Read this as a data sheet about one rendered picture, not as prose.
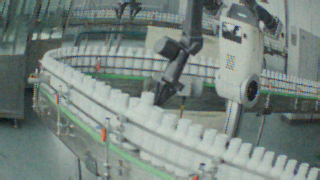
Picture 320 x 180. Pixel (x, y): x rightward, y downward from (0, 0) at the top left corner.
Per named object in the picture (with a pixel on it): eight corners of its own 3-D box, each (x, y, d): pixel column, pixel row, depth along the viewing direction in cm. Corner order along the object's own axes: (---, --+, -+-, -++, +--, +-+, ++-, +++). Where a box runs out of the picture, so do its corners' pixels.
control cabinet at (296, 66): (300, 118, 778) (309, 32, 745) (310, 123, 732) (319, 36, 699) (279, 118, 750) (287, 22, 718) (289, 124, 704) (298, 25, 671)
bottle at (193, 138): (196, 175, 138) (210, 127, 135) (181, 178, 134) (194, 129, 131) (185, 171, 142) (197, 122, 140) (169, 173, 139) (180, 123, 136)
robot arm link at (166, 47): (203, 46, 173) (193, 35, 180) (180, 31, 166) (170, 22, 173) (184, 72, 176) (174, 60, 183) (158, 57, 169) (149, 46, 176)
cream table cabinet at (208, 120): (213, 124, 661) (224, 39, 641) (229, 135, 603) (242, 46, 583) (132, 120, 624) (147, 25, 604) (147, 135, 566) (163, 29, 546)
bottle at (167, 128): (158, 160, 152) (167, 111, 148) (173, 165, 148) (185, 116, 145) (146, 163, 147) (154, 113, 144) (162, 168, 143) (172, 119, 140)
